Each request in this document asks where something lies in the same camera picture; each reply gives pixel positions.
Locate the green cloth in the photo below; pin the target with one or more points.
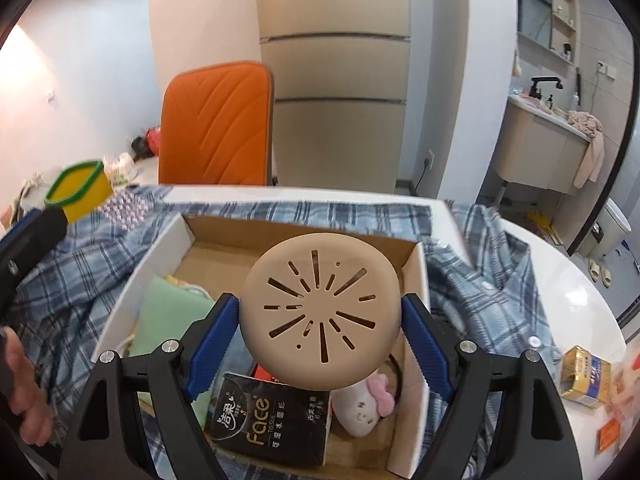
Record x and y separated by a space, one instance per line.
165 310

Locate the cardboard box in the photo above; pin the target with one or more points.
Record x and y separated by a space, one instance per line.
225 245

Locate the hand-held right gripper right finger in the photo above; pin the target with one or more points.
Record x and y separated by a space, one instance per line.
425 350

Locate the beige vanity cabinet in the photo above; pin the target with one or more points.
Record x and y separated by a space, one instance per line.
535 145

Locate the white bag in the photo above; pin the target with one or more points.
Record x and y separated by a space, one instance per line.
120 166

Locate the gold and blue small box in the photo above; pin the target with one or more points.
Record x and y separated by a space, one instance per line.
585 375

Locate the person's left hand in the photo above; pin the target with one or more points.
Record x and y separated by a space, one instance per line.
25 385

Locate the bathroom mirror cabinet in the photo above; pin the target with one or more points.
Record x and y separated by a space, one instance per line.
542 10

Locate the red item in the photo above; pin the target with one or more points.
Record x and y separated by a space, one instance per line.
150 140

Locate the red and white packet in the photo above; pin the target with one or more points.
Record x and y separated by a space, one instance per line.
262 374

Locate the bathroom wall socket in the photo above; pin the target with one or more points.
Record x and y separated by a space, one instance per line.
606 69

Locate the sequined cloth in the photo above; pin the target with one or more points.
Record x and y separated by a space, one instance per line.
125 210

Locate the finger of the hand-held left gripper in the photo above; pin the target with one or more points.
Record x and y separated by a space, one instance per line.
30 245

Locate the beige round slotted disc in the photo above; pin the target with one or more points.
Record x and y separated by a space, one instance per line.
320 310

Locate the beige refrigerator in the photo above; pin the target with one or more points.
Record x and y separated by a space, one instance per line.
335 110

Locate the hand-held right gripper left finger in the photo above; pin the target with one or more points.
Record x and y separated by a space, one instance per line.
215 345

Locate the beige slipper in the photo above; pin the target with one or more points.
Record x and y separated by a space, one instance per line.
594 270
606 277

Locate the yellow container with green rim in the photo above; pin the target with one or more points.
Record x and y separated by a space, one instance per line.
87 192

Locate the black hair tool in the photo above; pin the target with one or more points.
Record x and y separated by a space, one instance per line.
578 90

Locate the black tissue pack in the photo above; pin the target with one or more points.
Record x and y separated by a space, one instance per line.
270 420

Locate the yellow plastic item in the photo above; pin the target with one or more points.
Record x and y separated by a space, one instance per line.
542 224

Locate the pink towel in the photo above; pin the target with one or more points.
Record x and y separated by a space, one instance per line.
590 150

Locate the black faucet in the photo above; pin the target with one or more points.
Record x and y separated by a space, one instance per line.
539 87

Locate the white and pink plush toy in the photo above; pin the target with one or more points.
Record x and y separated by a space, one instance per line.
360 405

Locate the blue plaid shirt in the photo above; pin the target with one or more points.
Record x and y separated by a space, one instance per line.
480 280

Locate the orange chair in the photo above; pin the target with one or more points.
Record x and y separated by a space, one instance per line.
215 125

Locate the white toilet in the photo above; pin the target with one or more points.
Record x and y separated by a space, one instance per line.
607 230

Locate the wall power socket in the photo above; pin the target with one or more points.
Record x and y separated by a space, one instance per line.
429 160

